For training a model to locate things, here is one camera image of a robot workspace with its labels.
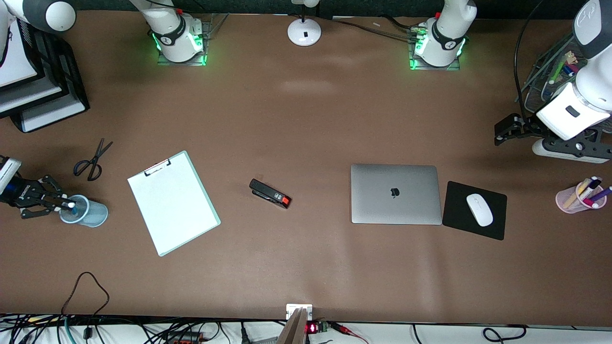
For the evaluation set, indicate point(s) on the purple marker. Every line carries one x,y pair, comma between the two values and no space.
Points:
602,194

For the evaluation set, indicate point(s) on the blue mesh pen cup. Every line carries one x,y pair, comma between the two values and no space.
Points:
93,215

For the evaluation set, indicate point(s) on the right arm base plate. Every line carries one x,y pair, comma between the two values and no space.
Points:
165,60

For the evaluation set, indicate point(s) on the black capped white marker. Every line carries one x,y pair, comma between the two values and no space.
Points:
592,183

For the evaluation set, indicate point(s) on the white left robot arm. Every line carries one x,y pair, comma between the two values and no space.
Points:
590,91

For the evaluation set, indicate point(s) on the wooden post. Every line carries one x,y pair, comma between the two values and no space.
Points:
294,329

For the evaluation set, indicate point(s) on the black mouse pad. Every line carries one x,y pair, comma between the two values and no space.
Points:
459,210

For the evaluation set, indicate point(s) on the pink pen cup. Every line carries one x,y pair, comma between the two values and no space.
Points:
566,204

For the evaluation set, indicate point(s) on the pink marker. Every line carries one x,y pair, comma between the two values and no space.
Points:
593,203

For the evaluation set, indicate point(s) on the wooden pencil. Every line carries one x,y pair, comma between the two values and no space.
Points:
576,193

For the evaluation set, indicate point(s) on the light green clipboard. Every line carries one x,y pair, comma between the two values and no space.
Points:
216,220

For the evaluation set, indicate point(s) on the small white box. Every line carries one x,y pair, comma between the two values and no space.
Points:
292,309

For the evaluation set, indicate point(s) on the circuit board red display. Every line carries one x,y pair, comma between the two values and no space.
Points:
316,327

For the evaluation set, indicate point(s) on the black red stapler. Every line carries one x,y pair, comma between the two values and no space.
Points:
267,192

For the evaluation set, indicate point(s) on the black scissors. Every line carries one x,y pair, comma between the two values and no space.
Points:
93,165

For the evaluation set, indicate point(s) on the black clipboard clip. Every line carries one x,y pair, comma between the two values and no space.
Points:
158,167

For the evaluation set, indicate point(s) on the black stacked document tray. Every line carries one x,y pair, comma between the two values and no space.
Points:
57,62

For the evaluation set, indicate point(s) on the white computer mouse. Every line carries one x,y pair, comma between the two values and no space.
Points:
479,209

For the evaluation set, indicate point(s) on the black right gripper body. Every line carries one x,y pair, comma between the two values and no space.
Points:
24,190

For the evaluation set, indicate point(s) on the white paper sheet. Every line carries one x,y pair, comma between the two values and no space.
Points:
174,210

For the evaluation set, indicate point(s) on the black orange connector block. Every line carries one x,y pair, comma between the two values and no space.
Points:
186,338

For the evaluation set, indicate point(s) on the white lamp base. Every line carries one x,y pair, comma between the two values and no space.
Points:
304,32

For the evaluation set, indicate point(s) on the green pen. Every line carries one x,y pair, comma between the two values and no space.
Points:
556,71

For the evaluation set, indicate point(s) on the silver laptop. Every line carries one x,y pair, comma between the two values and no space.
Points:
382,205

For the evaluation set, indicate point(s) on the white tray paper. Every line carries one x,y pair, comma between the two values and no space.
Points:
52,117
28,98
16,57

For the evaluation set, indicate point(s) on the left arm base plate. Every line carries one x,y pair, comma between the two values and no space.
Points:
454,67

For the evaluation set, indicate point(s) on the blue marker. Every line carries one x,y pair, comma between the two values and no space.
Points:
71,205

